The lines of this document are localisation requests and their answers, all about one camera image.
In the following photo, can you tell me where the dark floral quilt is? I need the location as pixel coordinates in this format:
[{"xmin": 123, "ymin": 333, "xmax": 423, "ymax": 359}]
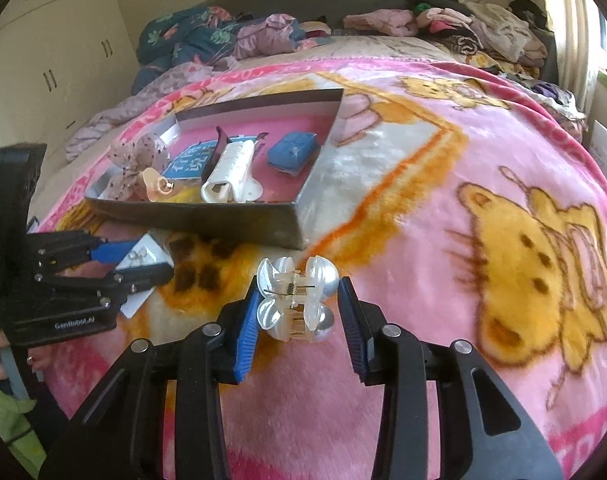
[{"xmin": 131, "ymin": 6, "xmax": 253, "ymax": 96}]

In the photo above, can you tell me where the lilac crumpled blanket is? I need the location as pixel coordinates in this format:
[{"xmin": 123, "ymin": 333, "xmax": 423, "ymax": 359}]
[{"xmin": 66, "ymin": 56, "xmax": 240, "ymax": 162}]

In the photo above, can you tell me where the cream window curtain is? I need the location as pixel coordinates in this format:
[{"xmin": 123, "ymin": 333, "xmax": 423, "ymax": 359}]
[{"xmin": 544, "ymin": 0, "xmax": 602, "ymax": 115}]

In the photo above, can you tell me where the pile of mixed clothes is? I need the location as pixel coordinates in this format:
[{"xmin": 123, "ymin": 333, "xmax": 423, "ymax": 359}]
[{"xmin": 407, "ymin": 0, "xmax": 587, "ymax": 140}]

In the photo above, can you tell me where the dotted fabric hair bow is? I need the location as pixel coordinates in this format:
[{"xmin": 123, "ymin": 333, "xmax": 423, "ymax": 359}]
[{"xmin": 106, "ymin": 133, "xmax": 170, "ymax": 200}]

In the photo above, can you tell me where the cream built-in wardrobe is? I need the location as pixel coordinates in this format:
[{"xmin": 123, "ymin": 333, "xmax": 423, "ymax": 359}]
[{"xmin": 0, "ymin": 0, "xmax": 137, "ymax": 178}]

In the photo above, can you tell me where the pearl white claw clip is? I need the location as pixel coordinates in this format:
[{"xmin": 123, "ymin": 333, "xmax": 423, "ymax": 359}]
[{"xmin": 256, "ymin": 256, "xmax": 339, "ymax": 344}]

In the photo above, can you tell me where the earring card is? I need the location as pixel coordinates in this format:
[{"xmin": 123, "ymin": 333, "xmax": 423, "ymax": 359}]
[{"xmin": 116, "ymin": 233, "xmax": 174, "ymax": 318}]

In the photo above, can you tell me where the shallow cardboard box tray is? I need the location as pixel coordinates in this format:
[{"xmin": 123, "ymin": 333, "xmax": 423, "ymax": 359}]
[{"xmin": 85, "ymin": 88, "xmax": 343, "ymax": 249}]

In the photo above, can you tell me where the blue fabric pouch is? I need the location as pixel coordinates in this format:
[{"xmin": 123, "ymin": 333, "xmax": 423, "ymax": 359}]
[{"xmin": 268, "ymin": 131, "xmax": 319, "ymax": 176}]

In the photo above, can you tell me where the pink folded garment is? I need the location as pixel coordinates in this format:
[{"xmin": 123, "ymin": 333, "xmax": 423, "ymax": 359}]
[{"xmin": 343, "ymin": 9, "xmax": 418, "ymax": 37}]

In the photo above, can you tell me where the cream white comb clip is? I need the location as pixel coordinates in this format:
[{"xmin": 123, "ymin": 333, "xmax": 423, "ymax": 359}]
[{"xmin": 200, "ymin": 140, "xmax": 263, "ymax": 204}]

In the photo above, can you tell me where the dark brown hair clip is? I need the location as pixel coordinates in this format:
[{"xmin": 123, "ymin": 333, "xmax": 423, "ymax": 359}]
[{"xmin": 201, "ymin": 126, "xmax": 268, "ymax": 183}]

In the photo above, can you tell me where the pink cartoon bear blanket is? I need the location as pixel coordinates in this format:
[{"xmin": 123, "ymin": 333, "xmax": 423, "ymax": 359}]
[{"xmin": 46, "ymin": 58, "xmax": 607, "ymax": 479}]

